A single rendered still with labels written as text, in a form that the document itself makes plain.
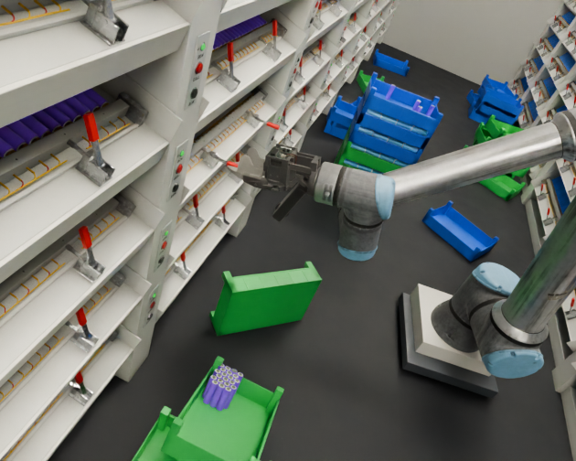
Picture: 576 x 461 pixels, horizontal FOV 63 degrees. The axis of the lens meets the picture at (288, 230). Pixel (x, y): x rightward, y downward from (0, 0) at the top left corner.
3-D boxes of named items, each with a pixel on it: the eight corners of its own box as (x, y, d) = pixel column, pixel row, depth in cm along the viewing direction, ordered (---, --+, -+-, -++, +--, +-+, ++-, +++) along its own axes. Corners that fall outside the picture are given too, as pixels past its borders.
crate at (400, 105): (430, 113, 202) (439, 97, 197) (433, 133, 186) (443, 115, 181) (366, 89, 200) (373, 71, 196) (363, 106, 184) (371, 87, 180)
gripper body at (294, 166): (273, 142, 106) (325, 153, 103) (271, 175, 111) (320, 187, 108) (261, 155, 100) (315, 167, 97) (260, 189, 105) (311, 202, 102)
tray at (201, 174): (269, 121, 146) (286, 98, 141) (171, 219, 98) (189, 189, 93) (218, 79, 144) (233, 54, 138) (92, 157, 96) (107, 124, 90)
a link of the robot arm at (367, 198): (386, 231, 100) (395, 194, 93) (329, 217, 102) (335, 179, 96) (392, 206, 107) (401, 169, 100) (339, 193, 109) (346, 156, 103)
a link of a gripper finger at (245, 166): (228, 147, 105) (267, 155, 104) (228, 170, 109) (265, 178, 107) (222, 153, 103) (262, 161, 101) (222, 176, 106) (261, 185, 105)
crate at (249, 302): (301, 320, 155) (291, 301, 160) (322, 279, 143) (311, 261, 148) (217, 336, 140) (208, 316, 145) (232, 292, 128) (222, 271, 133)
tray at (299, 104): (310, 106, 214) (328, 82, 205) (263, 159, 166) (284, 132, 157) (275, 77, 211) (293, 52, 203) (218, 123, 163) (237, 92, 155)
